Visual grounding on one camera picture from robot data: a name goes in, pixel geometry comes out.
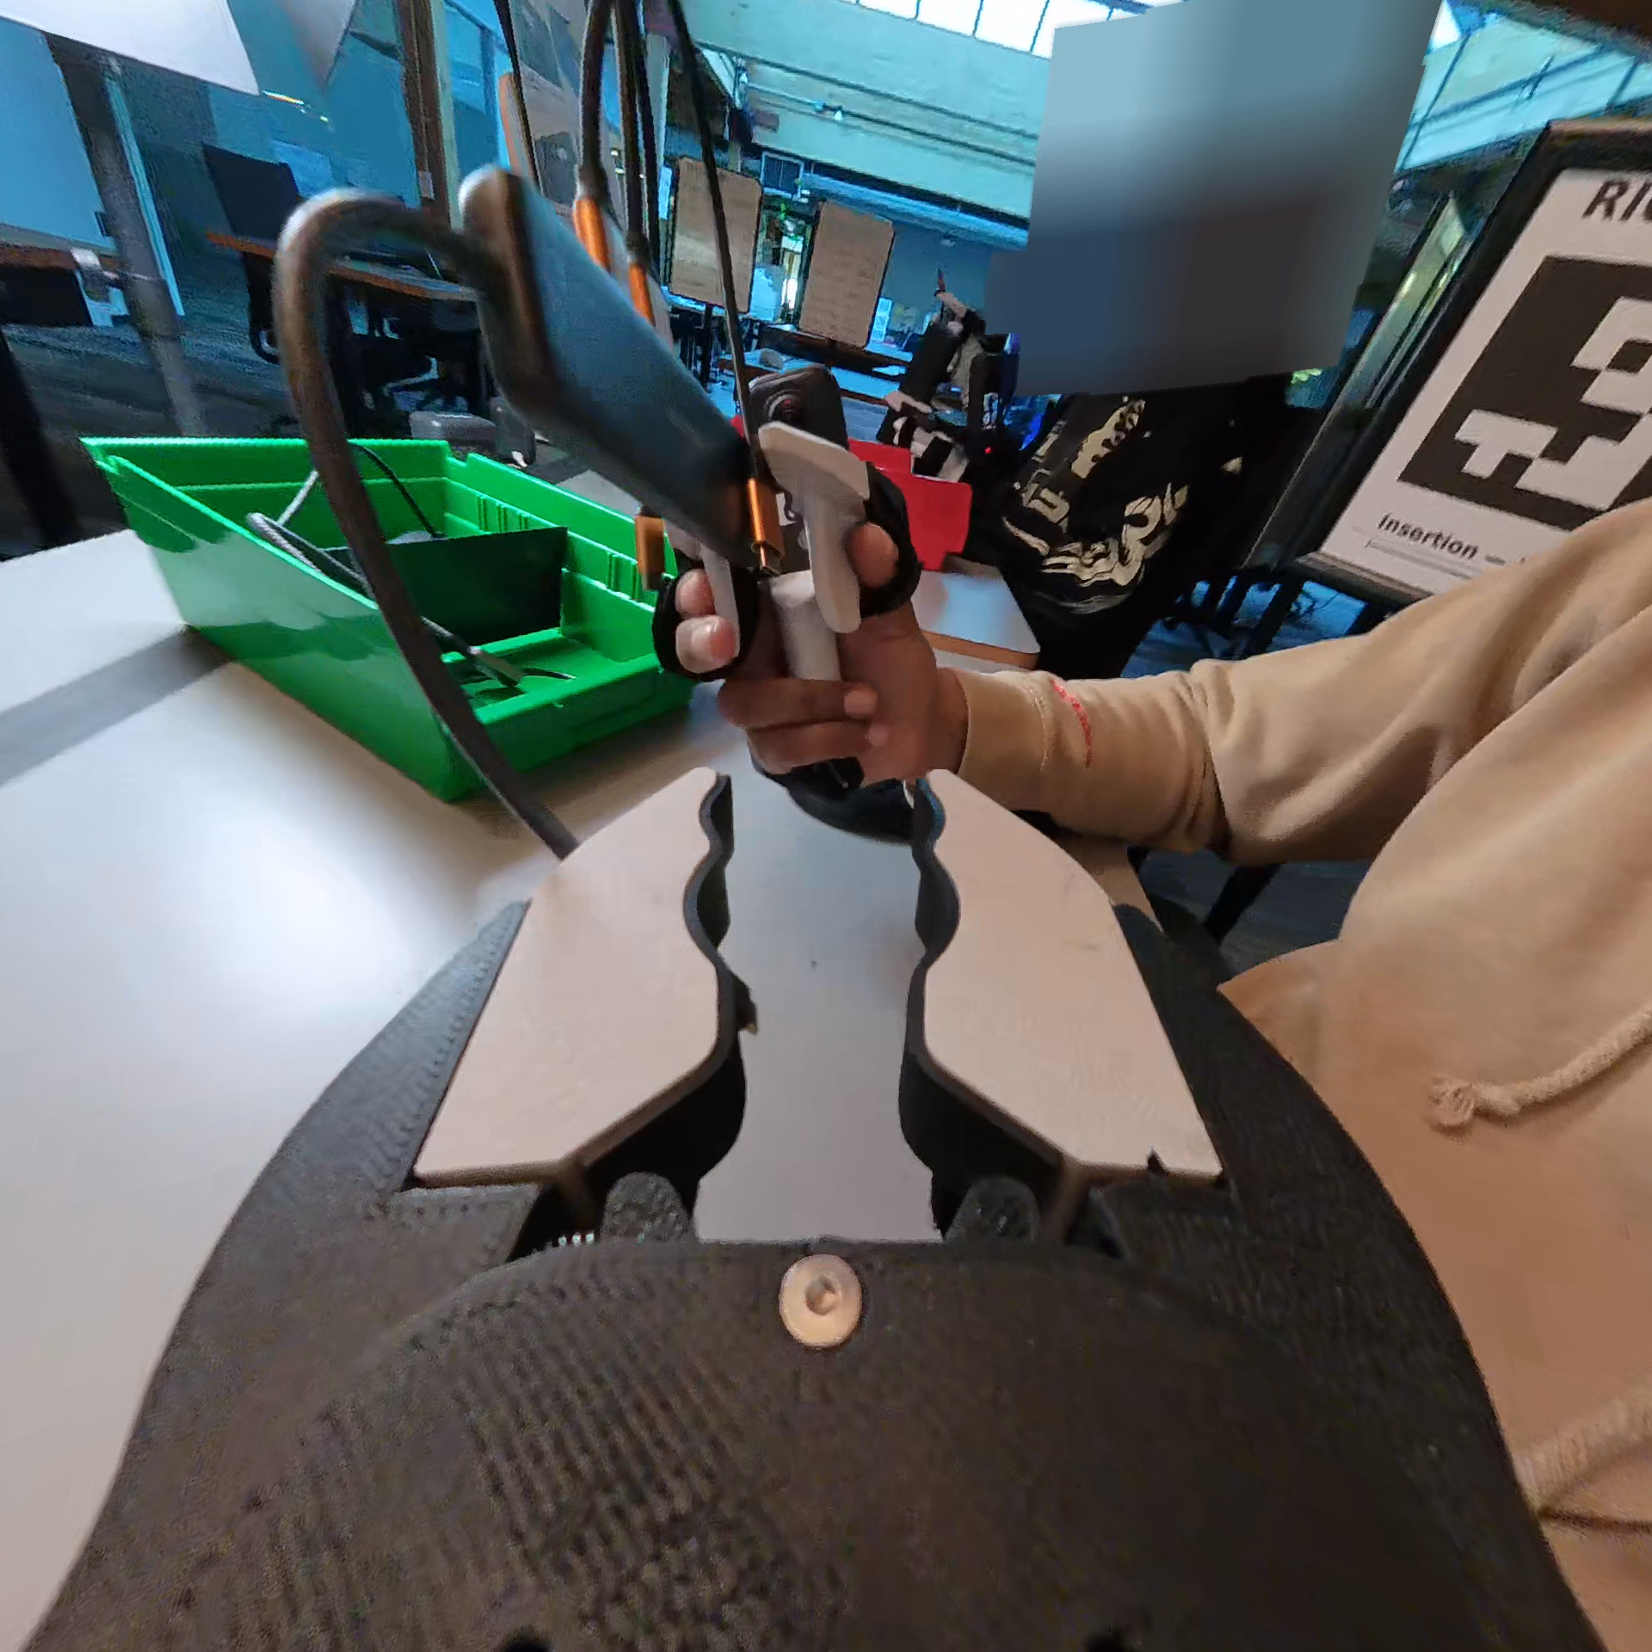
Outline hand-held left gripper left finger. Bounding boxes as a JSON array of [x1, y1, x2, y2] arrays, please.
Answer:
[[413, 767, 757, 1196]]

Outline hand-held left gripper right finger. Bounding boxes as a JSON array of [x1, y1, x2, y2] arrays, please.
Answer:
[[901, 771, 1225, 1196]]

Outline thick black hub cable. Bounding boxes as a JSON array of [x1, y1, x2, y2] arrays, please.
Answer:
[[273, 187, 582, 860]]

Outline green plastic bin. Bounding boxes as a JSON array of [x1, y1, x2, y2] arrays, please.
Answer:
[[81, 437, 700, 803]]

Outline person's right forearm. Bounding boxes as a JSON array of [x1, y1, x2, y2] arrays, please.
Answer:
[[956, 496, 1652, 869]]

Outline person's right hand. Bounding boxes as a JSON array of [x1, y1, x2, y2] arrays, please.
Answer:
[[671, 523, 972, 785]]

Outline wooden notice board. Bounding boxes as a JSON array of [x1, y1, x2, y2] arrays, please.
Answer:
[[665, 155, 765, 317], [793, 199, 895, 350]]

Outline red plastic bin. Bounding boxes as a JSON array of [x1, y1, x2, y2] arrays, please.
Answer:
[[846, 437, 975, 572]]

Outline black bin divider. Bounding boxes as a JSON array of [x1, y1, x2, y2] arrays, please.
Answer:
[[323, 527, 570, 647]]

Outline wooden office desk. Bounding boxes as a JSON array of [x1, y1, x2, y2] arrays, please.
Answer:
[[207, 226, 492, 390]]

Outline person's torso beige hoodie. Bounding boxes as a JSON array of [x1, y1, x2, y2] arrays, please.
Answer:
[[1219, 826, 1652, 1652]]

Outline black white tag sign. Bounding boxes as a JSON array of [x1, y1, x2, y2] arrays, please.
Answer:
[[1245, 122, 1652, 602]]

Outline grey braided usb cable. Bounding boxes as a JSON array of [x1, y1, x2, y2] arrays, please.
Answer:
[[246, 511, 389, 608]]

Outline grey metal post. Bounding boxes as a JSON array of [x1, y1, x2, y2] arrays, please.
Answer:
[[51, 39, 208, 435]]

